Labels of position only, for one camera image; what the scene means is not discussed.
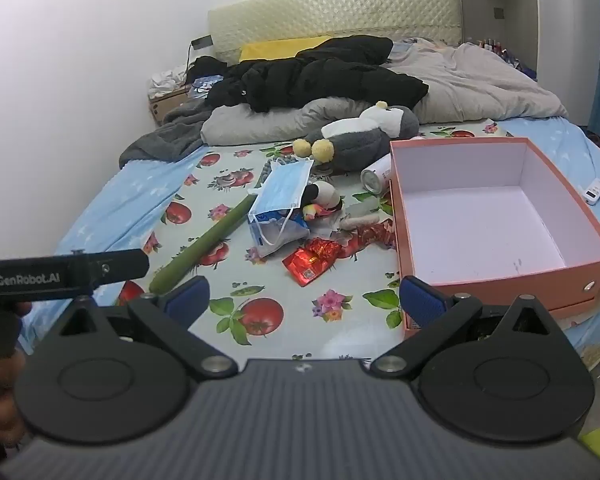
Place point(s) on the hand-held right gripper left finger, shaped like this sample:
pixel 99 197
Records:
pixel 194 296

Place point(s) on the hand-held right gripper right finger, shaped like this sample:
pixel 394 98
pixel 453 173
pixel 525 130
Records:
pixel 421 301

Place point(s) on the clear mask package bag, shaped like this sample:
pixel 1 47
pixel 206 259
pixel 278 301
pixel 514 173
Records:
pixel 270 235

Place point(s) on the small white fuzzy toy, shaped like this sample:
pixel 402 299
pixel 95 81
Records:
pixel 360 221

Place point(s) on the pink cardboard box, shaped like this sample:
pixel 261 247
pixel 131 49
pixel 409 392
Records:
pixel 480 210

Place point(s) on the red foil packet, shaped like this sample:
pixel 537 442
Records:
pixel 310 260

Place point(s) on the blue face mask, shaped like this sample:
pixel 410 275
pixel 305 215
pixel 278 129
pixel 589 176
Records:
pixel 280 185

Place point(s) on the person's left hand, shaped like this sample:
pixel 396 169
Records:
pixel 0 377

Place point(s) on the green massage hammer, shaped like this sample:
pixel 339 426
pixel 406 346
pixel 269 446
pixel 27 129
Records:
pixel 200 247

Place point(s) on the red glitter wrapper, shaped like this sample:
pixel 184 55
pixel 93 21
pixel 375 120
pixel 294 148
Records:
pixel 375 235

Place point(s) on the floral printed bed mat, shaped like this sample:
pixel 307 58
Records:
pixel 280 320

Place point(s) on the light blue bed sheet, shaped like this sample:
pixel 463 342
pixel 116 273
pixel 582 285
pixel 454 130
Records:
pixel 110 200

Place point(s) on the white spray can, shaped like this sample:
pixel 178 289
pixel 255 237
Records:
pixel 375 177

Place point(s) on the small panda plush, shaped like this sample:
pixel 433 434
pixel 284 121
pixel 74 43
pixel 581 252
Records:
pixel 322 195

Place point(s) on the dark grey blanket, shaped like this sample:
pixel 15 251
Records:
pixel 165 140

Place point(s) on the grey penguin plush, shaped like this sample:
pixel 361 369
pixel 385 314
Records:
pixel 360 145

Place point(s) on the brown cardboard box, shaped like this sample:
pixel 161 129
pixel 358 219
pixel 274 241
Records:
pixel 165 105

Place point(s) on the white remote control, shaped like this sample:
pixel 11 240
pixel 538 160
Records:
pixel 595 191

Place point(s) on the blue white packet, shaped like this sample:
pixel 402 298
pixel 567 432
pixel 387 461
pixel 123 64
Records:
pixel 205 85

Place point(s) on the beige duvet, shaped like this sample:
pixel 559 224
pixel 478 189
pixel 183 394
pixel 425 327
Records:
pixel 480 85

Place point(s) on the black jacket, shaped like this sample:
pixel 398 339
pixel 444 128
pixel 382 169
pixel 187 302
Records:
pixel 330 80

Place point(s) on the light blue shirt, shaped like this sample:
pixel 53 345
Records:
pixel 405 50

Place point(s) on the yellow pillow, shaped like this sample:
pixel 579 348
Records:
pixel 270 50

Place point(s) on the row of small bottles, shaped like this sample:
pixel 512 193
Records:
pixel 495 50

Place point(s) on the white wardrobe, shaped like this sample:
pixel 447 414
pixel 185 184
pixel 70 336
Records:
pixel 565 35

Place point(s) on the cream quilted headboard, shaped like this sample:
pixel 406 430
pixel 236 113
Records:
pixel 330 10

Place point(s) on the black wall plug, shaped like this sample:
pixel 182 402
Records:
pixel 202 41

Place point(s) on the wall switch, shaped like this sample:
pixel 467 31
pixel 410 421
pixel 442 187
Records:
pixel 499 12

